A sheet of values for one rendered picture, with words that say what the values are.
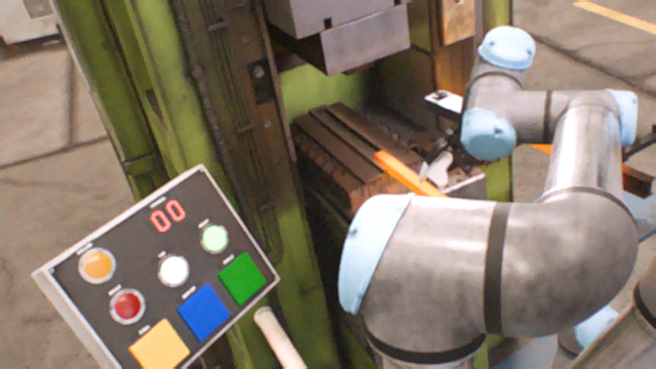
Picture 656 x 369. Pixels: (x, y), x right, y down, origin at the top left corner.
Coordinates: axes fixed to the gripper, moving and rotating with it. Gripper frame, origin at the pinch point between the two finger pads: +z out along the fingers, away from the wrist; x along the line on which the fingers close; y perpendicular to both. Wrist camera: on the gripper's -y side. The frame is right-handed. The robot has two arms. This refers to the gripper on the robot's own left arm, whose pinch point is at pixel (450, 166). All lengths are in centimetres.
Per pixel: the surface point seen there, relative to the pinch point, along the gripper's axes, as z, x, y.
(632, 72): 174, 234, -89
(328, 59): -6.5, -11.4, -29.8
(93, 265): -2, -66, -9
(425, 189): 13.5, -0.6, -3.5
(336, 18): -13.1, -8.2, -33.2
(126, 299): 2, -64, -3
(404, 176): 17.0, -1.0, -10.2
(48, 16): 334, -56, -463
